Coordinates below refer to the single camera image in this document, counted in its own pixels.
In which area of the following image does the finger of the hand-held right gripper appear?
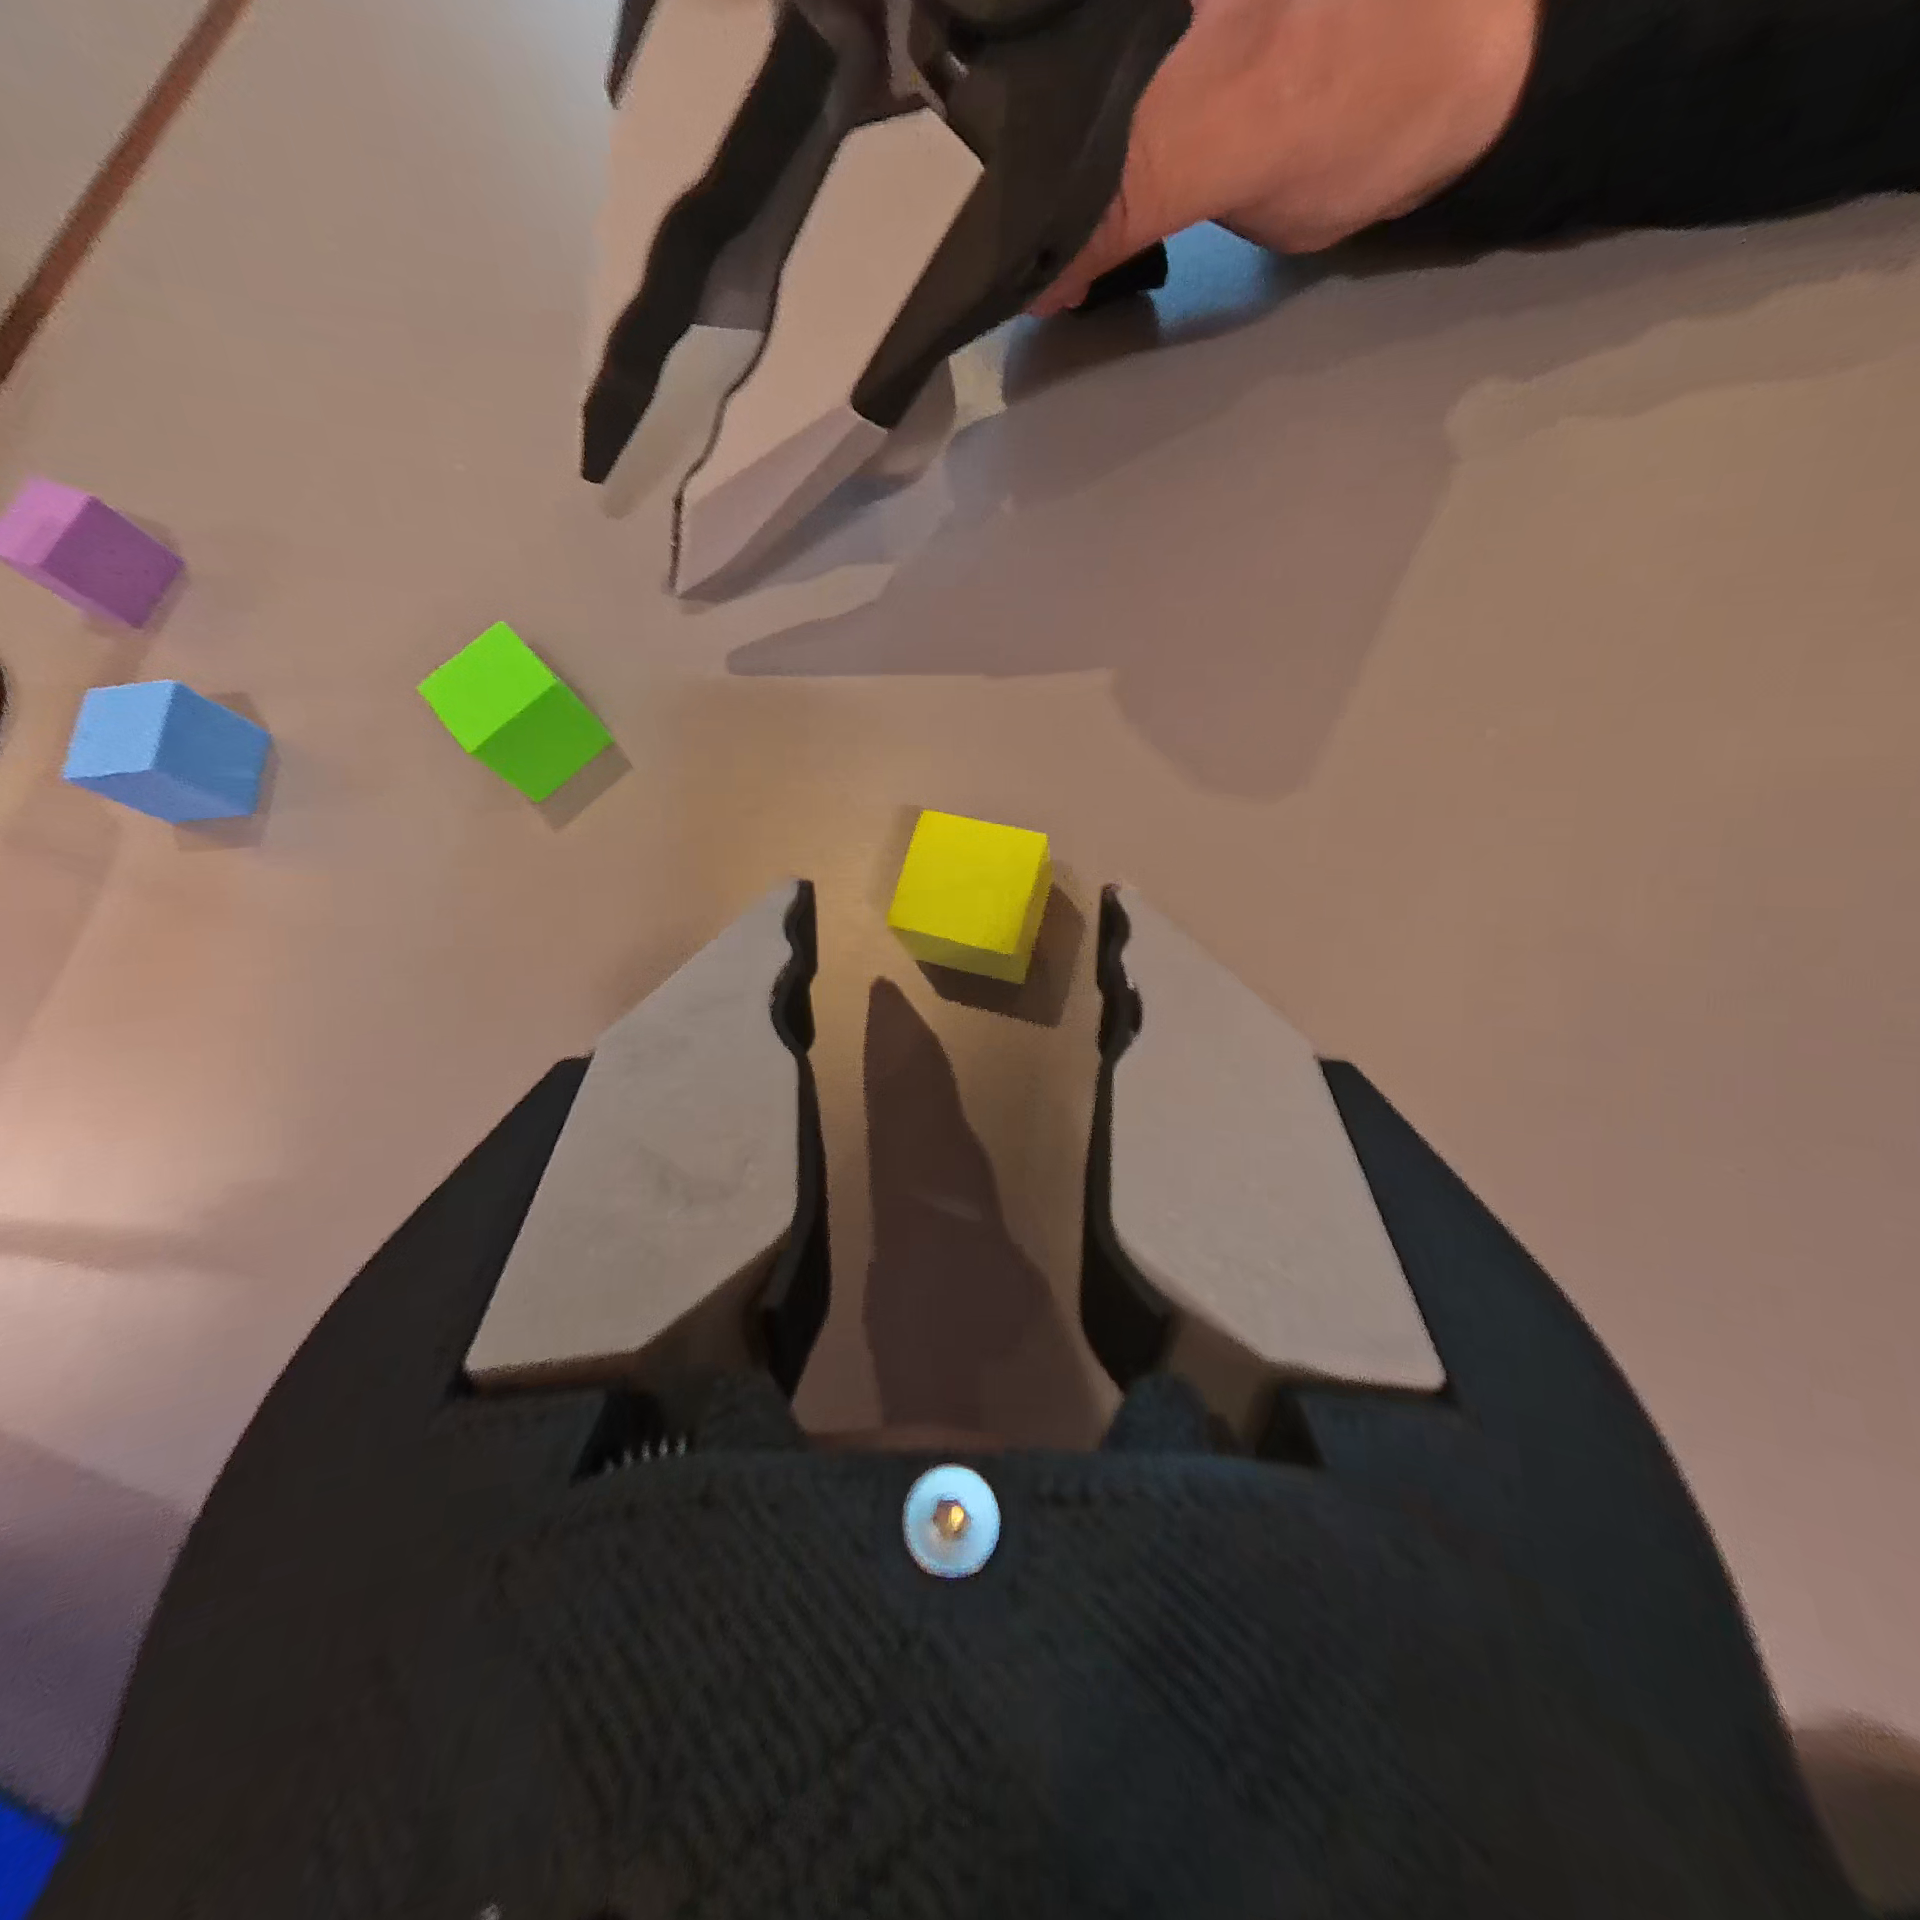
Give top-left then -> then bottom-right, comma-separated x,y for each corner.
666,112 -> 988,603
579,12 -> 837,486

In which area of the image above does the yellow foam cube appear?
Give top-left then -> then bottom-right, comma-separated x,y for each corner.
887,810 -> 1056,989

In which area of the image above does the blue foam cube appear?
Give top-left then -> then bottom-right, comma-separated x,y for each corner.
62,679 -> 276,824

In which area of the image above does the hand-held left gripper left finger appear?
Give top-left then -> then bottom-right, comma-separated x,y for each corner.
461,878 -> 833,1425

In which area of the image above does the person's right hand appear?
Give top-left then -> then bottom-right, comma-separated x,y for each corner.
1032,0 -> 1548,319

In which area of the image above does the green foam cube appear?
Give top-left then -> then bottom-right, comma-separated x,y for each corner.
415,618 -> 614,805

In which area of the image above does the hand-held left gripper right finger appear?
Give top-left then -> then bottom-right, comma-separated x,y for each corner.
1076,882 -> 1449,1420

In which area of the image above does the purple foam cube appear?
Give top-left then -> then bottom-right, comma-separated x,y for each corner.
0,476 -> 186,630

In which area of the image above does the blue plastic bin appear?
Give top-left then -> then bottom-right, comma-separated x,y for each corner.
0,1792 -> 70,1920

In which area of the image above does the person's right forearm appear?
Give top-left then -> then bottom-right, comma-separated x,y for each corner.
1349,0 -> 1920,255

